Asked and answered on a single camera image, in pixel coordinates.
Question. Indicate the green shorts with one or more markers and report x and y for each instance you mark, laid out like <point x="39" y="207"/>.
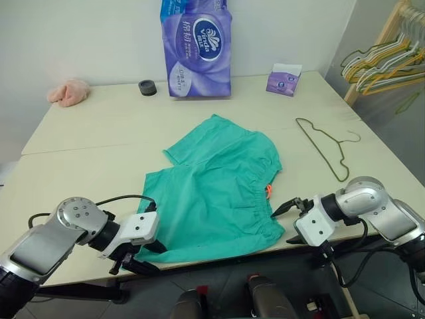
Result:
<point x="216" y="186"/>

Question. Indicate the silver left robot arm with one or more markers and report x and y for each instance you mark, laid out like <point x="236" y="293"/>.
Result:
<point x="43" y="239"/>

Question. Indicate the light green rack hanger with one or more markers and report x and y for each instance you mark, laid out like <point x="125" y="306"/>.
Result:
<point x="406" y="101"/>

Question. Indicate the small purple tissue box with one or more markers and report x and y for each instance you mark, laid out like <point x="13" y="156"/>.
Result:
<point x="282" y="83"/>

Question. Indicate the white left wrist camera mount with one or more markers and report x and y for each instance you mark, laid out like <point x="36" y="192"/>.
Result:
<point x="139" y="227"/>

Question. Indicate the black round cup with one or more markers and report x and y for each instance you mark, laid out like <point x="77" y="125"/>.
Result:
<point x="147" y="88"/>

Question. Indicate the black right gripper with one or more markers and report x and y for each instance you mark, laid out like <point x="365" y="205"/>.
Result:
<point x="305" y="206"/>

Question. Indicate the pink plush cloth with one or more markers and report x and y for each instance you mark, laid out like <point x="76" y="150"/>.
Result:
<point x="68" y="93"/>

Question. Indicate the large purple tissue pack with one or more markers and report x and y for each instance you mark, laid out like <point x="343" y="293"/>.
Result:
<point x="199" y="50"/>

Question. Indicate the dark green rack hanger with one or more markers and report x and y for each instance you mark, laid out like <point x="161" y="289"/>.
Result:
<point x="357" y="52"/>

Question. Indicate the wooden clothes rack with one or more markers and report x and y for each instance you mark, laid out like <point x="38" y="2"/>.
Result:
<point x="353" y="89"/>

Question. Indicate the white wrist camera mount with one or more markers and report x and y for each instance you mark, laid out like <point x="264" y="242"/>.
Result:
<point x="139" y="227"/>
<point x="313" y="229"/>

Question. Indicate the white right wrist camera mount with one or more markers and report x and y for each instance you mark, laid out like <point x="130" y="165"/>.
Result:
<point x="313" y="229"/>

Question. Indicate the black table frame bar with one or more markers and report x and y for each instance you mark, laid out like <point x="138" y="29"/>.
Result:
<point x="83" y="293"/>

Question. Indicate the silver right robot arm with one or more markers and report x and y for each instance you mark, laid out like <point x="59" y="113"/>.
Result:
<point x="365" y="199"/>

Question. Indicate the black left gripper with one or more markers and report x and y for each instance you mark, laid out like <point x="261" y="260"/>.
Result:
<point x="139" y="264"/>

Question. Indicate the white rack hanger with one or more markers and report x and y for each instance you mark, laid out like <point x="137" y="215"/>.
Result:
<point x="375" y="71"/>

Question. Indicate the wooden table leg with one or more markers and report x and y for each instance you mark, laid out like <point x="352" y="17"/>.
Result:
<point x="350" y="304"/>

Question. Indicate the yellow rack hanger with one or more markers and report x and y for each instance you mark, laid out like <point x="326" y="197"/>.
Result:
<point x="382" y="79"/>

